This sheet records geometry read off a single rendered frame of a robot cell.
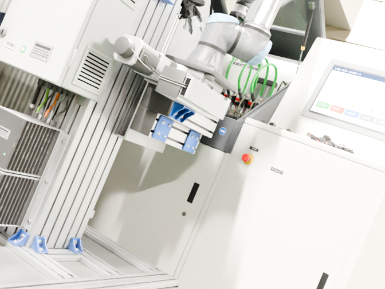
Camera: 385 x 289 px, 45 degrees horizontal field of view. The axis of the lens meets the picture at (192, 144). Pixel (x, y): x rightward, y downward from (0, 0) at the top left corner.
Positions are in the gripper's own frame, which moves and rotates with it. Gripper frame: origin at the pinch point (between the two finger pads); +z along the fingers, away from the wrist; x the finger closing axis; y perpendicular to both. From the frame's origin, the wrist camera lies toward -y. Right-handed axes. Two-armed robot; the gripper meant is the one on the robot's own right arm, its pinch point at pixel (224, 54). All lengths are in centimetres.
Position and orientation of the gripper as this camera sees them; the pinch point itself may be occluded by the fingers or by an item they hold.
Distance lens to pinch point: 234.8
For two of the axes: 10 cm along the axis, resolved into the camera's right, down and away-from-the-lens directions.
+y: -5.2, -2.3, -8.2
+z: -3.9, 9.2, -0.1
